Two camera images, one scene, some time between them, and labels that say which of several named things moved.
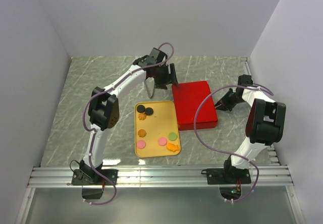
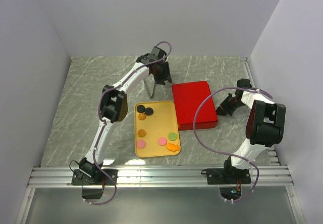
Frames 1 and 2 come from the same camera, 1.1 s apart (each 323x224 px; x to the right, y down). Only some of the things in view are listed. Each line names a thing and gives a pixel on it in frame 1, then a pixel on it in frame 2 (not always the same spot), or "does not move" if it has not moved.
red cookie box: x=190 y=126 does not move
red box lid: x=187 y=97 does not move
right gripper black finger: x=223 y=105 -> x=223 y=109
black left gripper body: x=162 y=75 does not move
